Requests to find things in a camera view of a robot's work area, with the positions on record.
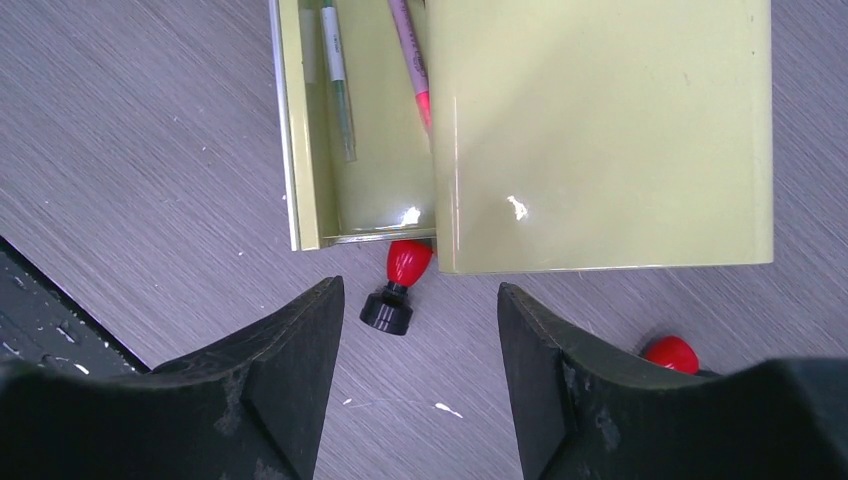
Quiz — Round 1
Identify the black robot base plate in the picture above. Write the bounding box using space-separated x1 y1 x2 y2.
1 239 150 378

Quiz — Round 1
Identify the red black stamp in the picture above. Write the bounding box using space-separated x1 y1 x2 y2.
359 240 434 336
642 336 717 378

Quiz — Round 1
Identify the green metal drawer cabinet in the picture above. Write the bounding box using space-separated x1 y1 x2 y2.
270 1 774 274

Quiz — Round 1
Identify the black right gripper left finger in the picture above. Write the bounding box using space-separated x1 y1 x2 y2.
1 276 345 479

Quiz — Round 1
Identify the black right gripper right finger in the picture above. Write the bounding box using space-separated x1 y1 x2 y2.
497 283 847 479

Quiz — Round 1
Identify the pink highlighter pen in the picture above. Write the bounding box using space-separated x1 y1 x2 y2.
388 0 432 134

